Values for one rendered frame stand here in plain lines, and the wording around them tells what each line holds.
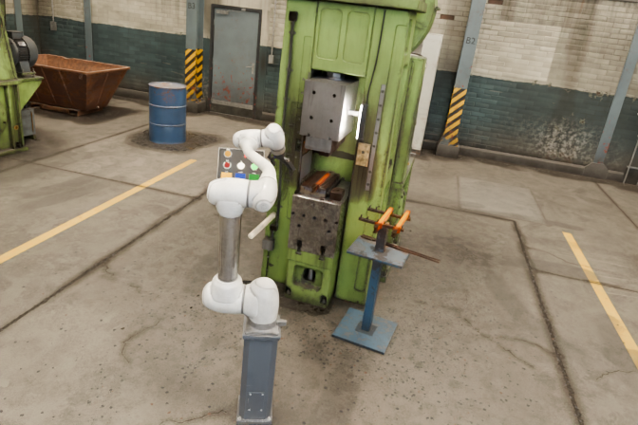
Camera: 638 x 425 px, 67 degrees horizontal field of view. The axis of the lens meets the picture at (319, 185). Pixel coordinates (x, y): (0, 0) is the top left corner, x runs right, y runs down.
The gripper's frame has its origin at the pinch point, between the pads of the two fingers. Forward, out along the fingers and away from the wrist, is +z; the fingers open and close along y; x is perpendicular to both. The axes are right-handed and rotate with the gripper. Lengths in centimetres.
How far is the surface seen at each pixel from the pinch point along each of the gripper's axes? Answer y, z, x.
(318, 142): 5, 29, -47
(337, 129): -5, 19, -58
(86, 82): 549, 316, -133
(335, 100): 3, 3, -69
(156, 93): 386, 276, -152
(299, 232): -5, 81, 1
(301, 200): 2, 60, -14
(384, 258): -74, 59, -5
